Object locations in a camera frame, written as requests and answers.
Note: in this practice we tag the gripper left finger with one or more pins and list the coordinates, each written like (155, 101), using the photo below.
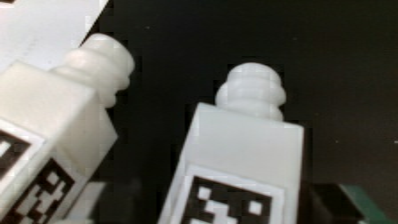
(83, 208)

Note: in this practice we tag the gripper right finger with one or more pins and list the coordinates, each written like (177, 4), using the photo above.
(342, 206)

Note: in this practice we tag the white leg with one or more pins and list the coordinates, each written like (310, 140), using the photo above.
(237, 179)
(56, 128)

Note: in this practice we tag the white sheet with markers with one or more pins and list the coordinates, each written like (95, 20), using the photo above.
(44, 29)

